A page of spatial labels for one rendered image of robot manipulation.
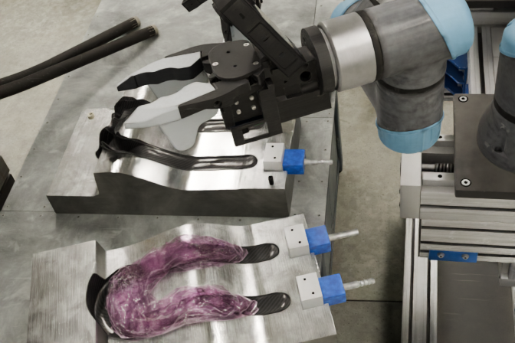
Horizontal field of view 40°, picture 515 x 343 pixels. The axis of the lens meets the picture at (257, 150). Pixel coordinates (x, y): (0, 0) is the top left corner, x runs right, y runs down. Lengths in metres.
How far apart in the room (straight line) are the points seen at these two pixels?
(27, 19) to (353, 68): 3.12
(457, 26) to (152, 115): 0.31
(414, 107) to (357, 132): 1.90
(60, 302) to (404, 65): 0.77
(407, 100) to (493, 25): 0.83
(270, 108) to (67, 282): 0.68
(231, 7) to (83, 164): 0.94
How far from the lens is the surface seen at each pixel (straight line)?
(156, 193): 1.42
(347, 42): 0.71
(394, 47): 0.72
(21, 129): 3.10
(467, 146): 1.20
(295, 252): 1.27
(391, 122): 0.81
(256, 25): 0.67
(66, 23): 3.61
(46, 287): 1.31
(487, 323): 1.97
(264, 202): 1.38
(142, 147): 1.45
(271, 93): 0.70
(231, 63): 0.70
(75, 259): 1.32
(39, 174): 1.66
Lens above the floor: 1.90
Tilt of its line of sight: 46 degrees down
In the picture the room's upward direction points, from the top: 12 degrees counter-clockwise
